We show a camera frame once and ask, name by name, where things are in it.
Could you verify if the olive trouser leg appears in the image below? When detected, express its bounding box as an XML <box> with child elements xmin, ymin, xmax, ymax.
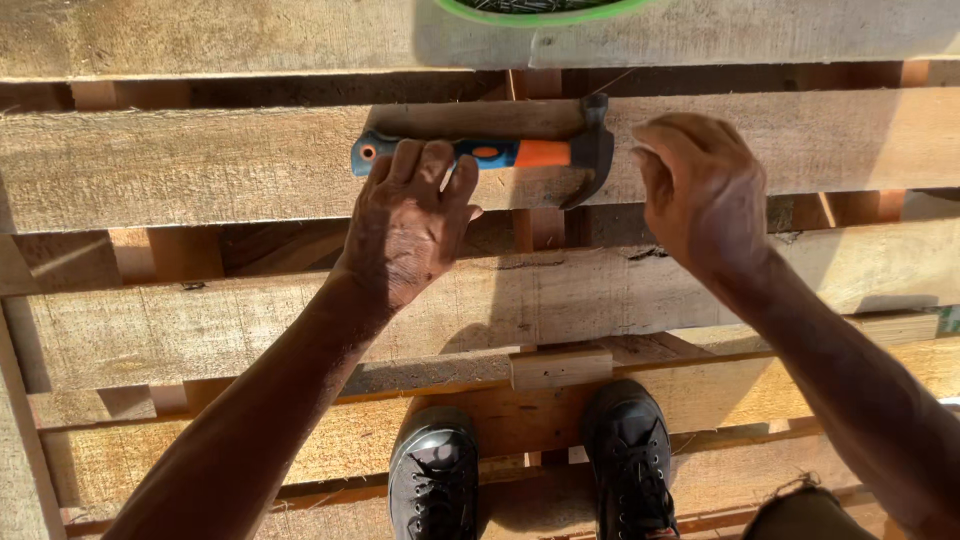
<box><xmin>741</xmin><ymin>478</ymin><xmax>880</xmax><ymax>540</ymax></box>

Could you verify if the person's black left shoe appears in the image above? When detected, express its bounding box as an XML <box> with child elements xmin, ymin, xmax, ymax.
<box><xmin>387</xmin><ymin>405</ymin><xmax>480</xmax><ymax>540</ymax></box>

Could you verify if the wooden pallet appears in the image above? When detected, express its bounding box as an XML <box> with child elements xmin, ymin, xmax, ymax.
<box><xmin>0</xmin><ymin>0</ymin><xmax>960</xmax><ymax>540</ymax></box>

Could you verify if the green plastic bowl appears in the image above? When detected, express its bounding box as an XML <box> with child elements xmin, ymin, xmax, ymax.
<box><xmin>432</xmin><ymin>0</ymin><xmax>663</xmax><ymax>30</ymax></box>

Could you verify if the person's left hand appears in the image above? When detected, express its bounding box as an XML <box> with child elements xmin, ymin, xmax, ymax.
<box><xmin>333</xmin><ymin>138</ymin><xmax>485</xmax><ymax>316</ymax></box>

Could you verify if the person's black shoe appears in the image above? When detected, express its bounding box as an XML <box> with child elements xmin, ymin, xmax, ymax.
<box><xmin>387</xmin><ymin>405</ymin><xmax>480</xmax><ymax>540</ymax></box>
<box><xmin>580</xmin><ymin>378</ymin><xmax>681</xmax><ymax>540</ymax></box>

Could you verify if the person's right hand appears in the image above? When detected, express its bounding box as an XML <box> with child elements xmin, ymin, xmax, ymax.
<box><xmin>630</xmin><ymin>112</ymin><xmax>771</xmax><ymax>288</ymax></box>

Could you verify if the person's black right shoe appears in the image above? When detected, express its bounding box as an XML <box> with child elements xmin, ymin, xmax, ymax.
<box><xmin>580</xmin><ymin>378</ymin><xmax>681</xmax><ymax>540</ymax></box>

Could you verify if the blue orange claw hammer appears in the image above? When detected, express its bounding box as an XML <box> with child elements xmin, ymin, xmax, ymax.
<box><xmin>350</xmin><ymin>93</ymin><xmax>616</xmax><ymax>211</ymax></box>

